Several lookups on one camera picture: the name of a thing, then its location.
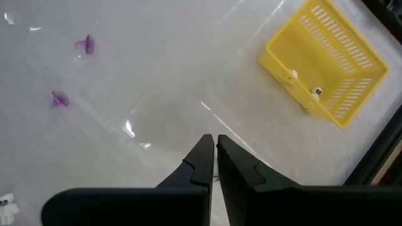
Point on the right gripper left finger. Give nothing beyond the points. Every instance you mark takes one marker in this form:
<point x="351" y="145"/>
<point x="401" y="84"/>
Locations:
<point x="196" y="169"/>

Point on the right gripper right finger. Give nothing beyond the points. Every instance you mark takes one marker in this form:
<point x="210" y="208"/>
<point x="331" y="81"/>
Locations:
<point x="238" y="169"/>

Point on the small white ghost figure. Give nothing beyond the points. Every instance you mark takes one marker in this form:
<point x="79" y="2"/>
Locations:
<point x="316" y="93"/>
<point x="7" y="208"/>
<point x="294" y="74"/>

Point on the small purple witch hat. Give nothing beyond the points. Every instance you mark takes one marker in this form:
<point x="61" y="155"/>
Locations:
<point x="59" y="100"/>
<point x="87" y="44"/>

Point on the yellow plastic basket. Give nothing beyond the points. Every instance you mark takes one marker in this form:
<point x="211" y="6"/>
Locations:
<point x="301" y="47"/>

